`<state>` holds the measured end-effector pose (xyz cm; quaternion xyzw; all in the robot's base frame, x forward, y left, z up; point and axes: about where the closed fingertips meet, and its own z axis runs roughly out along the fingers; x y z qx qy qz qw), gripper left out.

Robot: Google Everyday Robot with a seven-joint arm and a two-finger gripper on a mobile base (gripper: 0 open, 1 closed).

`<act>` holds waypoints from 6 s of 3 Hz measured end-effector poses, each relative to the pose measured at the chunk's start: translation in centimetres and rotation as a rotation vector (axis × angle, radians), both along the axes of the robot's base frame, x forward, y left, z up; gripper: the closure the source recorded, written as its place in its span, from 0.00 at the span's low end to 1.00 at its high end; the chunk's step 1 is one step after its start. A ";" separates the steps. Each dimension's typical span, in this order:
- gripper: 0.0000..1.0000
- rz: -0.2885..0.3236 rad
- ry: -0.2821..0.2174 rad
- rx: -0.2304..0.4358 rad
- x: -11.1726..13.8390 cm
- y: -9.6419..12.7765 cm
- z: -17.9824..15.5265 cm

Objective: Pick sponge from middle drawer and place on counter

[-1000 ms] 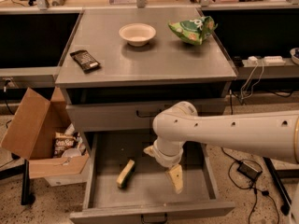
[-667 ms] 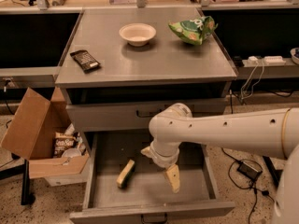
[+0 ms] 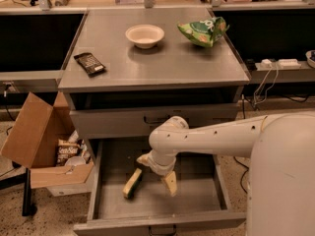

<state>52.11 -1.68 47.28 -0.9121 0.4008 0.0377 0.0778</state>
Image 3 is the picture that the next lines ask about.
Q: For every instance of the grey open middle drawer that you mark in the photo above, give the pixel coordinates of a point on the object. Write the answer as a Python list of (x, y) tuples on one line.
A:
[(201, 201)]

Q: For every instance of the white power strip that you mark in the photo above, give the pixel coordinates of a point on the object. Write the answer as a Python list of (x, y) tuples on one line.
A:
[(284, 64)]

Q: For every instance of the green chip bag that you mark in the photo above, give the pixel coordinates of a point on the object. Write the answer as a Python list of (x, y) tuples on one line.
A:
[(204, 33)]

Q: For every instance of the grey drawer cabinet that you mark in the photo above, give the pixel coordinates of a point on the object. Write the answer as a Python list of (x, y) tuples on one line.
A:
[(174, 72)]

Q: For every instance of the white cup in box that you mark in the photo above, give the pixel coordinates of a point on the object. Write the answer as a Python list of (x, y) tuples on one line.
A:
[(75, 161)]

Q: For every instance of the brown cardboard box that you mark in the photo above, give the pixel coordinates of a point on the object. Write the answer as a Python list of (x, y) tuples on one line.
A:
[(33, 143)]

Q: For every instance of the grey upper closed drawer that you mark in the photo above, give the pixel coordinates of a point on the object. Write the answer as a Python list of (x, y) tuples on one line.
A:
[(140, 121)]

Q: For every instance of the brown snack bag in box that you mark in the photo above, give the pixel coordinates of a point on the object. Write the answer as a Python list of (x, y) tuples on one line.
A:
[(65, 150)]

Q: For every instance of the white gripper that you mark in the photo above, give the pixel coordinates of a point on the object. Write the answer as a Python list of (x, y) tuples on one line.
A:
[(159, 168)]

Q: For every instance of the white paper bowl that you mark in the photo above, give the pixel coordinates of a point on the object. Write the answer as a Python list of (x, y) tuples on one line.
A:
[(145, 36)]

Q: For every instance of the yellow green sponge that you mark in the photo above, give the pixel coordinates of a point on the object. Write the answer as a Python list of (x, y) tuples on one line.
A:
[(132, 184)]

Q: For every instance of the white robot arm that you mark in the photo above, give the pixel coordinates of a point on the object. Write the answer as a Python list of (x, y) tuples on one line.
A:
[(281, 180)]

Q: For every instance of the black stand left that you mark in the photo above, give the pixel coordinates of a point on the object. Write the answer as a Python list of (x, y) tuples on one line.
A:
[(28, 208)]

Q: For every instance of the black snack bar packet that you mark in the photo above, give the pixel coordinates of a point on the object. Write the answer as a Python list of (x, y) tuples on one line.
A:
[(90, 64)]

